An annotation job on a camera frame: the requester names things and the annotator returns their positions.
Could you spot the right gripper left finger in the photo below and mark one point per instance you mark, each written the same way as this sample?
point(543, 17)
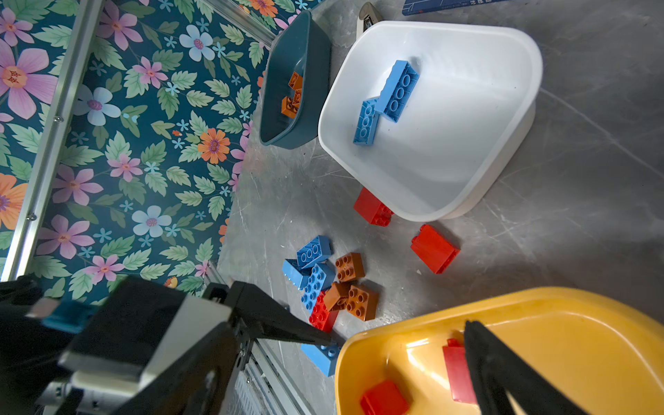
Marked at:
point(259, 316)

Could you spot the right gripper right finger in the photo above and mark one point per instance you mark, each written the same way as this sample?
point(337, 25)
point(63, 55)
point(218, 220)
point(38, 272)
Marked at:
point(499, 376)

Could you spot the red lego brick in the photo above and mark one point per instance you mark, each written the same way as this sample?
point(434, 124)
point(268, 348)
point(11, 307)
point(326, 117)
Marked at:
point(462, 390)
point(384, 398)
point(320, 317)
point(372, 210)
point(433, 249)

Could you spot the light blue lego brick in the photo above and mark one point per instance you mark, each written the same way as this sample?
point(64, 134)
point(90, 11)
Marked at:
point(367, 123)
point(321, 278)
point(316, 251)
point(397, 90)
point(296, 275)
point(324, 357)

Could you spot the orange lego brick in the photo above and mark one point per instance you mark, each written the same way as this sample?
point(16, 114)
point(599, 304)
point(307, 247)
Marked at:
point(288, 109)
point(349, 267)
point(296, 81)
point(362, 302)
point(297, 98)
point(336, 297)

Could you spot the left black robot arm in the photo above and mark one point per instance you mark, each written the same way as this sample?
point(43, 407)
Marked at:
point(147, 350)

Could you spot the yellow square tray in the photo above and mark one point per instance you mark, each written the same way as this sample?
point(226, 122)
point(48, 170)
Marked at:
point(603, 355)

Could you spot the white rectangular bin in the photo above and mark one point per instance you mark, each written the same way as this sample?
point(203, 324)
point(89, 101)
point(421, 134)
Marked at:
point(472, 107)

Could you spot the teal rectangular bin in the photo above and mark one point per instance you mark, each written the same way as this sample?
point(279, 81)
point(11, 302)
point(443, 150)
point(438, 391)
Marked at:
point(306, 49)

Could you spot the small beige metal clip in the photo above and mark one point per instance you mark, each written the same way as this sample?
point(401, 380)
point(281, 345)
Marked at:
point(368, 16)

